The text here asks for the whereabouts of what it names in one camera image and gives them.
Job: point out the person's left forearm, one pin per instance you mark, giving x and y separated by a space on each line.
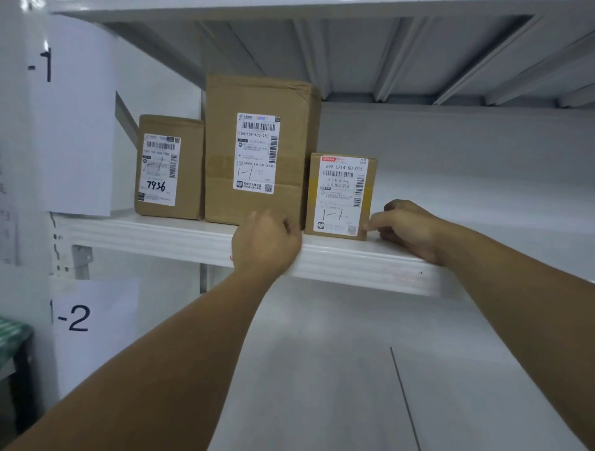
148 376

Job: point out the person's right hand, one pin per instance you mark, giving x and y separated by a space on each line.
413 227

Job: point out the person's right forearm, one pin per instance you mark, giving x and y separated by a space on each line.
530 302

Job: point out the white metal shelf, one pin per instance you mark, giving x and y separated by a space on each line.
372 265

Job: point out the brown parcel marked 7936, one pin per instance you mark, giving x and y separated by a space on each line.
190 172

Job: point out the person's left hand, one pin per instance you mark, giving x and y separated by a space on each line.
265 246

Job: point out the white paper shelf label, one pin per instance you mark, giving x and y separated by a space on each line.
74 139
102 325

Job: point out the small parcel yellow tape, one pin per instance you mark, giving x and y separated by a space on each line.
313 204

